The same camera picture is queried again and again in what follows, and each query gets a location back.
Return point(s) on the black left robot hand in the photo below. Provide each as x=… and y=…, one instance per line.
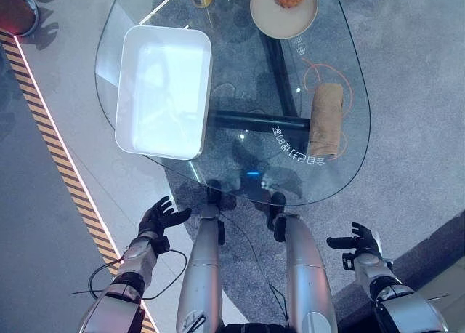
x=160, y=216

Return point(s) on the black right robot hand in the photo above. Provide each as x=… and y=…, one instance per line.
x=359, y=240

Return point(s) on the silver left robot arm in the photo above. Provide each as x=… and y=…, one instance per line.
x=120, y=282

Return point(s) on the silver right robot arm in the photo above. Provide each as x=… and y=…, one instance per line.
x=392, y=293

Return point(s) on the white rectangular plastic basket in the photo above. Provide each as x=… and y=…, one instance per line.
x=163, y=93

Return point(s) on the brown rolled cloth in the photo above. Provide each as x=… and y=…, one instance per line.
x=326, y=120

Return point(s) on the silver right robot leg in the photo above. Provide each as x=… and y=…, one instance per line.
x=305, y=271

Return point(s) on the silver robot leg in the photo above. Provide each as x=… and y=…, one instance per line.
x=305, y=271
x=203, y=267

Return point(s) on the silver left robot leg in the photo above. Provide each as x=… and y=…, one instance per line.
x=203, y=267

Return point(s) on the yellow black hazard tape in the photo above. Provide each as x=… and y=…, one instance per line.
x=61, y=158

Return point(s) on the glass table top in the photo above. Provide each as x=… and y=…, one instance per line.
x=236, y=93

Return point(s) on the beige round plate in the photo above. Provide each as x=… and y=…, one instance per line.
x=284, y=13

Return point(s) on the red round stool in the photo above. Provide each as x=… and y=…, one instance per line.
x=16, y=9

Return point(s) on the black table frame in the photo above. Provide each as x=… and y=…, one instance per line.
x=279, y=104

